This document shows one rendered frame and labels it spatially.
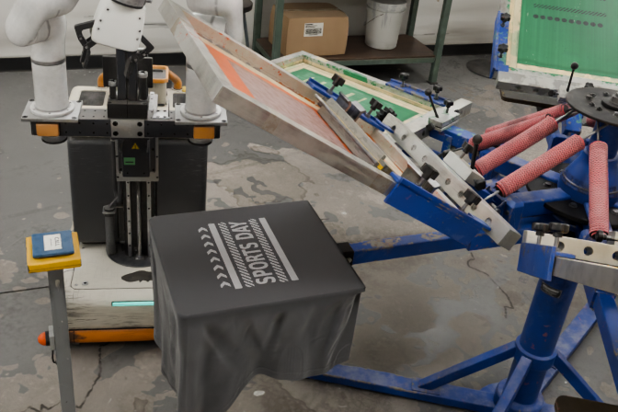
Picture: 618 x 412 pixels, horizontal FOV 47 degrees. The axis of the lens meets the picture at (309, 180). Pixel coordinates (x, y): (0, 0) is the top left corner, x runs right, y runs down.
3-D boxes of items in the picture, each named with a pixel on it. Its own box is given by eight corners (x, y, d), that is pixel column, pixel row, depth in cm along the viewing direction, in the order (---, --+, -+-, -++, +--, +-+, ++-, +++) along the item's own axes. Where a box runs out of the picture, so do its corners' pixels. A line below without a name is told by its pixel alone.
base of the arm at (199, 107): (179, 99, 230) (180, 53, 222) (219, 100, 232) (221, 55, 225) (180, 120, 217) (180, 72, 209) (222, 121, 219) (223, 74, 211)
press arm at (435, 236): (209, 290, 192) (210, 272, 189) (204, 277, 196) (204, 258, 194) (580, 235, 235) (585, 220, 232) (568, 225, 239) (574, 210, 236)
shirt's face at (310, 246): (180, 317, 169) (180, 315, 168) (150, 218, 203) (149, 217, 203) (365, 288, 185) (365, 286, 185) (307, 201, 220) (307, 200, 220)
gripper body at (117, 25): (147, -3, 154) (133, 45, 159) (100, -18, 150) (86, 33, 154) (154, 7, 148) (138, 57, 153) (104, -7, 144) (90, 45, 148)
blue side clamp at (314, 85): (302, 103, 206) (315, 83, 204) (295, 96, 210) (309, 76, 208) (373, 145, 223) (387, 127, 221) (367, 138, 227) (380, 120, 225)
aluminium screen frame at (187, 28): (211, 101, 135) (223, 85, 135) (157, 9, 182) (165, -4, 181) (468, 241, 179) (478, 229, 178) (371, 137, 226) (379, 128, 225)
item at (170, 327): (177, 444, 189) (178, 318, 167) (148, 331, 225) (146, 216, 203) (188, 441, 190) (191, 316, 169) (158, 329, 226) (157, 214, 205)
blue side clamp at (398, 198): (384, 202, 162) (403, 178, 160) (375, 191, 166) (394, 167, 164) (466, 246, 178) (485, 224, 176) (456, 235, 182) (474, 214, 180)
